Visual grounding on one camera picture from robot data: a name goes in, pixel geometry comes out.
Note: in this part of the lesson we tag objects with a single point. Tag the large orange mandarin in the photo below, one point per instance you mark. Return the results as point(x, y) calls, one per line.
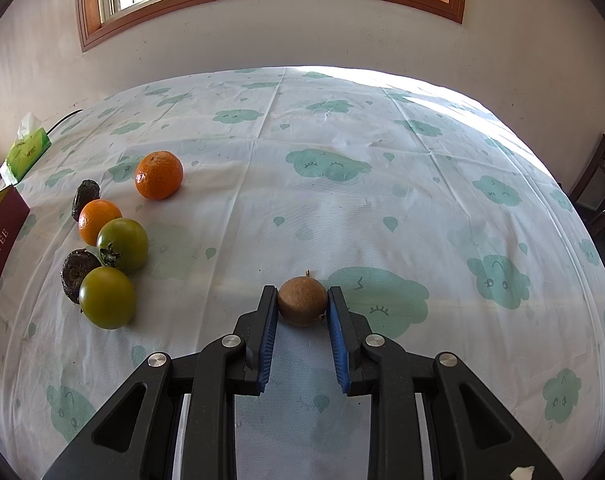
point(158, 176)

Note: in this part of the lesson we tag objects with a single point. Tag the dark wooden chair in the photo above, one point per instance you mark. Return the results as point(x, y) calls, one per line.
point(599, 180)

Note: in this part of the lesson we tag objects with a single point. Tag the dark wrinkled passion fruit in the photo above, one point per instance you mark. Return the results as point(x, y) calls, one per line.
point(75, 272)
point(86, 197)

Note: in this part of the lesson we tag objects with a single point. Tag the green tissue box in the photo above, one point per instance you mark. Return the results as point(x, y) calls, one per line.
point(27, 152)

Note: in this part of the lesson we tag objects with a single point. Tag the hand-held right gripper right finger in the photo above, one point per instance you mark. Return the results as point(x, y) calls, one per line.
point(338, 345)

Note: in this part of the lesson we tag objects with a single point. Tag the gold and red tin box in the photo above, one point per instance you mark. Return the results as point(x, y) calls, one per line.
point(5, 240)

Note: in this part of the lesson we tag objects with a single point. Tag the green tomato with stem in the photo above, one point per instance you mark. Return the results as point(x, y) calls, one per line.
point(127, 242)

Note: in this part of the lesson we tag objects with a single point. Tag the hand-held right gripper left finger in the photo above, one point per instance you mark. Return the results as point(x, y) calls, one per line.
point(268, 340)

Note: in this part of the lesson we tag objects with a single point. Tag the brown kiwi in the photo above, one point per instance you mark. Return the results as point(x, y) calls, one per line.
point(302, 301)

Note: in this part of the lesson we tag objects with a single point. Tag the small orange mandarin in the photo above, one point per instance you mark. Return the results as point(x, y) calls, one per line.
point(96, 217)

